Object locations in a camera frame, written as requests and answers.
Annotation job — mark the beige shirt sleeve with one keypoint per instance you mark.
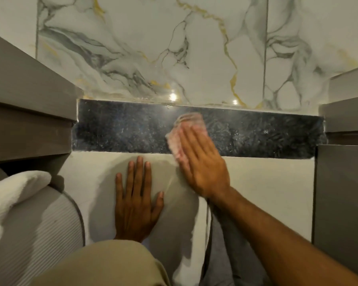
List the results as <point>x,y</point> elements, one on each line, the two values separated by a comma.
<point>104,266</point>

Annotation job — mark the person's left middle finger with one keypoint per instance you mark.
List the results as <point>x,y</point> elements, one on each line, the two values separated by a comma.
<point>139,175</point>

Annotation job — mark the grey wooden cabinet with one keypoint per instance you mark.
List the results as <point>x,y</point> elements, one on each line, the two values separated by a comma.
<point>26,116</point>
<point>343,187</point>

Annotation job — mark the black granite ledge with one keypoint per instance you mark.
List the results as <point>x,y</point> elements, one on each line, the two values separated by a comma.
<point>122,128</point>

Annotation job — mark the white folded towel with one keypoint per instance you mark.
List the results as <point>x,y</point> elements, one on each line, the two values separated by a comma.
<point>6,202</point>

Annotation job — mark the pink cleaning cloth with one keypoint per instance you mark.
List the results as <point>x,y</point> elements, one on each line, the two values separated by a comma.
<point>179,128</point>

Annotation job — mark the person's right thumb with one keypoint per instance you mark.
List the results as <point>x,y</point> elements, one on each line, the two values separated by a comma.
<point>185,171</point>

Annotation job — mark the person's left hand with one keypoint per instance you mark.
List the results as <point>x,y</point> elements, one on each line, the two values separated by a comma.
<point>134,211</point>

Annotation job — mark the person's right forearm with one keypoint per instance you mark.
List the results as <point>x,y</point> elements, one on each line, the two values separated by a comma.
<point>280,244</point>

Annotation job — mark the person's right hand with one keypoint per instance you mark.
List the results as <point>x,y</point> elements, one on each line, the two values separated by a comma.
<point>204,169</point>

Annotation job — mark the grey trousers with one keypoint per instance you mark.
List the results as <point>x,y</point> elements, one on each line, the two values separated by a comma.
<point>226,262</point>

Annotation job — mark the person's left little finger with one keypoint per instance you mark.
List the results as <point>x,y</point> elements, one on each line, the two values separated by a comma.
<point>119,187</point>

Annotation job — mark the person's left thumb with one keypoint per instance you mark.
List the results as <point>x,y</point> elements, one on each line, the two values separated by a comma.
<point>158,202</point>

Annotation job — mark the white ribbed bin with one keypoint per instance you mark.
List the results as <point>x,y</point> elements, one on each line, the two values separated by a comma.
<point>41,232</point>

